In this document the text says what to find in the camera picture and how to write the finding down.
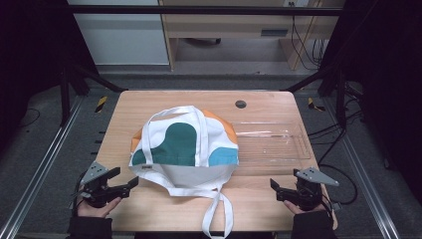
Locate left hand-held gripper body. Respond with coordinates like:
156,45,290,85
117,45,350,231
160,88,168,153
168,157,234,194
80,161,122,209

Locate black floor cable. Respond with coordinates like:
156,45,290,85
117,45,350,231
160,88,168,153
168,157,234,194
308,109,363,206

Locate yellow black tape marker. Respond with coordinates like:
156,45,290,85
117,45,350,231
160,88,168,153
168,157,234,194
95,96,108,114
307,97,326,113

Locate clear plastic tray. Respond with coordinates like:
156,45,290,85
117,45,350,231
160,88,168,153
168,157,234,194
232,120,312,164

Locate aluminium floor rail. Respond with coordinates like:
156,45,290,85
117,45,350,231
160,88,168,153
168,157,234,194
0,96,85,239
321,99,402,239

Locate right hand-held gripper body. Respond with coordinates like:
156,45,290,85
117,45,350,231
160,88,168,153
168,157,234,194
293,166,340,212

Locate black cables under desk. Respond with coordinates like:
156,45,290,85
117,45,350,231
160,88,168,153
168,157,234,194
290,2,327,72

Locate person's left hand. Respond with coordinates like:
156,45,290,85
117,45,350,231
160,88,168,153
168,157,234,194
77,196,122,219

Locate white cabinet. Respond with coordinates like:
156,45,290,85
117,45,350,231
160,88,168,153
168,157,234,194
67,0,170,66

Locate black curtain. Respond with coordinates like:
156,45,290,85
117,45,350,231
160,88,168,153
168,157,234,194
319,0,422,195
0,0,98,148

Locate white tote bag colour patches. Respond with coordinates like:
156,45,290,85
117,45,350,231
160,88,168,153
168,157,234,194
128,105,240,239

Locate light wooden office desk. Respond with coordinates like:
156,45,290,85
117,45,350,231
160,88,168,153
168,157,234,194
158,0,346,72

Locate black horizontal frame bar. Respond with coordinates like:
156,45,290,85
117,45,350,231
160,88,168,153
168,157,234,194
66,4,346,17

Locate person's right hand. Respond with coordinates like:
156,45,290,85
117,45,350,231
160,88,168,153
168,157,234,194
283,200,328,215

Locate black metal frame stand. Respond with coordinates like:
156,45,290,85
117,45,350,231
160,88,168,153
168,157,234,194
59,64,129,127
284,66,348,131

